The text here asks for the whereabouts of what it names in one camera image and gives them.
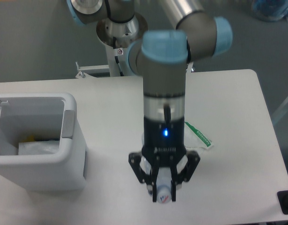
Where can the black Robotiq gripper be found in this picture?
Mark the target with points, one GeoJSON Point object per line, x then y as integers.
{"type": "Point", "coordinates": [163, 147]}

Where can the crushed clear plastic bottle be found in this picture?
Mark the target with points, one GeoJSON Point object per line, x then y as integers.
{"type": "Point", "coordinates": [163, 182]}

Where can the white green plastic bag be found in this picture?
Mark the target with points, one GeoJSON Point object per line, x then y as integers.
{"type": "Point", "coordinates": [196, 140]}

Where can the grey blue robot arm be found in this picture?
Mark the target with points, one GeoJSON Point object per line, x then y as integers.
{"type": "Point", "coordinates": [161, 57]}

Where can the white trash in can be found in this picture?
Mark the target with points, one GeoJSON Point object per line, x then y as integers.
{"type": "Point", "coordinates": [38, 148]}

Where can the white trash can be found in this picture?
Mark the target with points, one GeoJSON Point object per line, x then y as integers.
{"type": "Point", "coordinates": [34, 117]}

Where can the black device at table edge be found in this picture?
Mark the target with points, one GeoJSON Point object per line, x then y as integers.
{"type": "Point", "coordinates": [283, 200]}

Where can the blue plastic bag on floor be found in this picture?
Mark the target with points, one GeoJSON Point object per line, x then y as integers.
{"type": "Point", "coordinates": [270, 10]}

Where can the white pedestal base frame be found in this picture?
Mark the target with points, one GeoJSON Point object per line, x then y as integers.
{"type": "Point", "coordinates": [94, 69]}

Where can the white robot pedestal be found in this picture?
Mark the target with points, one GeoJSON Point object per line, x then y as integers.
{"type": "Point", "coordinates": [117, 37]}

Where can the white frame at right edge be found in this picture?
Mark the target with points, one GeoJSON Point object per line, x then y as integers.
{"type": "Point", "coordinates": [280, 112]}

